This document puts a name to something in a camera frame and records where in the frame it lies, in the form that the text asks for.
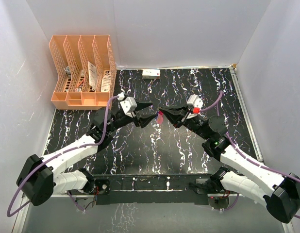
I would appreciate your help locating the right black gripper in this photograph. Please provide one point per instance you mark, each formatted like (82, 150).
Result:
(175, 115)

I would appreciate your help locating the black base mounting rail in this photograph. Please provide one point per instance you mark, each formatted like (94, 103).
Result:
(160, 188)

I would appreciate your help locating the white small cardboard box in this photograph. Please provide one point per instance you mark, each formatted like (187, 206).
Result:
(151, 74)

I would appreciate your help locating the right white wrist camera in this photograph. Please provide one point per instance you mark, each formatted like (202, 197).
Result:
(194, 104)

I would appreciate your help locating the white labelled packet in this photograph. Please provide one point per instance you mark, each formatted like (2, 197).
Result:
(106, 82)

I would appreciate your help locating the orange plastic file organizer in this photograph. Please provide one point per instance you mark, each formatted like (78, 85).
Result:
(72, 91)

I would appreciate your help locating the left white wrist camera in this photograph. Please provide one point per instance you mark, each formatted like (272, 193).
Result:
(128, 105)

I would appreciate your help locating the white paper packet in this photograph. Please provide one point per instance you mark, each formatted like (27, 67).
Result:
(92, 73)

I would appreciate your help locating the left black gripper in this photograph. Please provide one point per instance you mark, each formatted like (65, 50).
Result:
(144, 120)

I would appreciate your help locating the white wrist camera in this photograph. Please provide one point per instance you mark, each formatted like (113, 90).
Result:
(128, 105)
(194, 104)

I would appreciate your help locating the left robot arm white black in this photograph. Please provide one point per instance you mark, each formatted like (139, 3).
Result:
(40, 177)

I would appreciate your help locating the pink strap keyring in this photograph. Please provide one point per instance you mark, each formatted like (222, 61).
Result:
(159, 118)

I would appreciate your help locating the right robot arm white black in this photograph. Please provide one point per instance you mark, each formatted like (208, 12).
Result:
(277, 191)

